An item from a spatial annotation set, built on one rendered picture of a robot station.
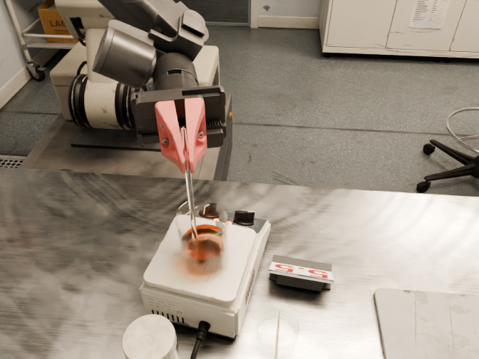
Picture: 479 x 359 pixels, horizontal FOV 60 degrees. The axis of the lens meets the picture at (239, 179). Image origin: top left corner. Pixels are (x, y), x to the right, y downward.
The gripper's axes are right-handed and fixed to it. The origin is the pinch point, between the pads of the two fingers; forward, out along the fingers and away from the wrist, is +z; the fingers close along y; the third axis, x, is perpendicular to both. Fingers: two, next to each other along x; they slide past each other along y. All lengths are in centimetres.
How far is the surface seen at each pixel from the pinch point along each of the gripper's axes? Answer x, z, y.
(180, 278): 17.1, 0.9, -2.2
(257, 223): 21.5, -10.4, 10.1
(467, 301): 24.8, 6.2, 36.3
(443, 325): 24.8, 9.0, 31.0
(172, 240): 17.1, -5.4, -2.8
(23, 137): 101, -164, -79
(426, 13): 66, -206, 162
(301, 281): 23.8, -0.4, 14.3
